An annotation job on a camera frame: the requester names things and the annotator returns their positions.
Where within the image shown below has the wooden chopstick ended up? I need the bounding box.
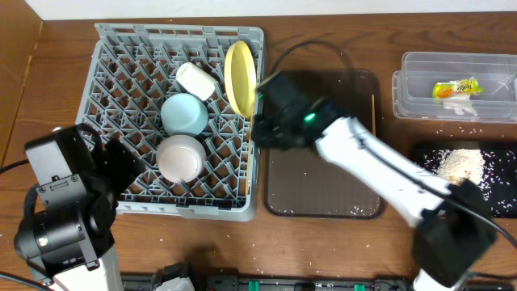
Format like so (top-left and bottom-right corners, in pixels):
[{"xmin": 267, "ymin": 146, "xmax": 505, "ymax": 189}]
[
  {"xmin": 245, "ymin": 115, "xmax": 254, "ymax": 197},
  {"xmin": 371, "ymin": 94, "xmax": 376, "ymax": 136}
]

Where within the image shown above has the yellow plate with crumbs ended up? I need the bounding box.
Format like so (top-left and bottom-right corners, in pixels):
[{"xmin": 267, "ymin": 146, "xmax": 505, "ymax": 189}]
[{"xmin": 224, "ymin": 40, "xmax": 257, "ymax": 118}]

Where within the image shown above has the cream plastic cup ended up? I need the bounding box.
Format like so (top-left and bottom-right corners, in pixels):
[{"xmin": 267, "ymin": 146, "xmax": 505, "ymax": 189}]
[{"xmin": 176, "ymin": 62, "xmax": 217, "ymax": 101}]

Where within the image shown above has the light blue bowl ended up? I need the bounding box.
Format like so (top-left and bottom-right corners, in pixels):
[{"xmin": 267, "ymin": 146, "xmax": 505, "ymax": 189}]
[{"xmin": 161, "ymin": 93, "xmax": 208, "ymax": 136}]

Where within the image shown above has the white tissue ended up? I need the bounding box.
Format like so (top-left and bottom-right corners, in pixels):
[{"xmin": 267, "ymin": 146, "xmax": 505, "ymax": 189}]
[{"xmin": 443, "ymin": 95, "xmax": 477, "ymax": 116}]

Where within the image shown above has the yellow green snack wrapper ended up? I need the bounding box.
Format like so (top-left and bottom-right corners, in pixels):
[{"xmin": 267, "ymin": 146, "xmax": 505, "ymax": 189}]
[{"xmin": 432, "ymin": 78, "xmax": 484, "ymax": 99}]

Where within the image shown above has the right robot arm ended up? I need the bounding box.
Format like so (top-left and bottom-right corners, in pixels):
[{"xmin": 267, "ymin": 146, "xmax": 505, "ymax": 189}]
[{"xmin": 252, "ymin": 72, "xmax": 496, "ymax": 290}]

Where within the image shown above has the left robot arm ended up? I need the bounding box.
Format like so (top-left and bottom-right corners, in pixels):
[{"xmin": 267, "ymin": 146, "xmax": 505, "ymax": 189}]
[{"xmin": 14, "ymin": 123, "xmax": 145, "ymax": 290}]

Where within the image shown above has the grey plastic dishwasher rack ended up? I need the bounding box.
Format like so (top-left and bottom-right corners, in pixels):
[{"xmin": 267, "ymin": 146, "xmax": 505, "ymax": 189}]
[{"xmin": 77, "ymin": 23, "xmax": 266, "ymax": 221}]

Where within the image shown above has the dark brown serving tray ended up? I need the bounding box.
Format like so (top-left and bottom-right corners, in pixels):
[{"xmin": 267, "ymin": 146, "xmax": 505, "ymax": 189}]
[{"xmin": 263, "ymin": 69, "xmax": 386, "ymax": 220}]

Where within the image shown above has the clear plastic bin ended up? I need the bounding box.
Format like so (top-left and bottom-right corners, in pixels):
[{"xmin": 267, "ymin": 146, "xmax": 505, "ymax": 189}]
[{"xmin": 393, "ymin": 52, "xmax": 516, "ymax": 123}]

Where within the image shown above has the pile of food scraps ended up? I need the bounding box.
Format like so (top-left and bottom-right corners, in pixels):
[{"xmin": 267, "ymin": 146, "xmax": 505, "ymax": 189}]
[{"xmin": 436, "ymin": 149, "xmax": 485, "ymax": 185}]

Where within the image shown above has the black plastic bin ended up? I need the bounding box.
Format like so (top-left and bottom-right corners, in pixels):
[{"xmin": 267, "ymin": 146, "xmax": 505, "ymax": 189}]
[{"xmin": 412, "ymin": 141, "xmax": 516, "ymax": 218}]

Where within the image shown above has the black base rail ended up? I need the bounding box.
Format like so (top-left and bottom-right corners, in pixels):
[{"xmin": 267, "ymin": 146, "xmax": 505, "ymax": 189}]
[{"xmin": 121, "ymin": 263, "xmax": 415, "ymax": 291}]

